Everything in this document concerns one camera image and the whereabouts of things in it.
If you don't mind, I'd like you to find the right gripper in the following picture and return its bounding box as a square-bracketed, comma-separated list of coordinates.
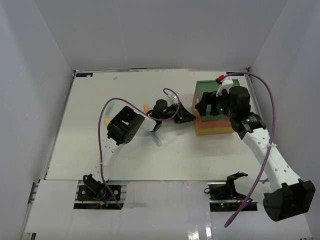
[195, 88, 236, 119]

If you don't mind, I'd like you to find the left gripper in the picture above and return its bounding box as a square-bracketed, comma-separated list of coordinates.
[160, 101, 196, 124]

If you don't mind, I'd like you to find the blue highlighter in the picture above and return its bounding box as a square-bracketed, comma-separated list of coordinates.
[150, 132, 162, 147]

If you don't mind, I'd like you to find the orange pink highlighter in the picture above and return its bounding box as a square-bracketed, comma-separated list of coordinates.
[143, 104, 149, 112]

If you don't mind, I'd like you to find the green highlighter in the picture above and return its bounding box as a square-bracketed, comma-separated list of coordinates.
[105, 100, 115, 118]

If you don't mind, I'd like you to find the yellow highlighter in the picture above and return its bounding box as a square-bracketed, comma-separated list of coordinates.
[104, 118, 110, 125]

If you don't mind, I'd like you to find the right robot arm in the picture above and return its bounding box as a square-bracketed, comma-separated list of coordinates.
[195, 86, 316, 222]

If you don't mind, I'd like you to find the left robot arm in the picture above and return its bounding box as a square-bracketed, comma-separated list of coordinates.
[83, 99, 196, 200]

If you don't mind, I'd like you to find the stacked drawer box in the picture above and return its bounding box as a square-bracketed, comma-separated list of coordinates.
[191, 80, 234, 136]

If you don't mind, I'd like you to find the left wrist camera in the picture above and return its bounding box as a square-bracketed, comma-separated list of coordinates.
[168, 91, 179, 104]

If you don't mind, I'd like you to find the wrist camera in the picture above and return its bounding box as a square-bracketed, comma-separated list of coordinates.
[168, 91, 179, 104]
[216, 75, 234, 97]

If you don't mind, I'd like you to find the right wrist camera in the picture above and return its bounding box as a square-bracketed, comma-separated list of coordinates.
[216, 75, 234, 97]

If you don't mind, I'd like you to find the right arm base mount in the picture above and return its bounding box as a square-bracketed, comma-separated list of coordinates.
[203, 172, 248, 213]

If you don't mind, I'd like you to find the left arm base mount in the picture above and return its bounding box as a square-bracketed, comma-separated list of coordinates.
[76, 174, 122, 204]

